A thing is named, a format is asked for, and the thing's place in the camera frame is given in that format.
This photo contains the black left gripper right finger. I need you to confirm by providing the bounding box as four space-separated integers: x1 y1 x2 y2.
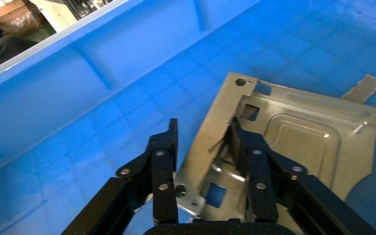
229 117 376 235

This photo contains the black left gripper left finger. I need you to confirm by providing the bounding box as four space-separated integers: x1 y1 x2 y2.
61 118 180 235

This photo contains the stamped sheet metal part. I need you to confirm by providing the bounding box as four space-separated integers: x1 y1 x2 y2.
174 71 376 235

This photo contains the blue plastic bin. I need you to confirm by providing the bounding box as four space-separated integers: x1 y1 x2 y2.
0 0 376 235

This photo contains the person in dark top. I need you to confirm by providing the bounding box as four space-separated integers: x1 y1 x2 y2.
0 15 40 74

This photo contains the brown cardboard box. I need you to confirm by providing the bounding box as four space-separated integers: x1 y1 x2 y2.
0 0 45 37

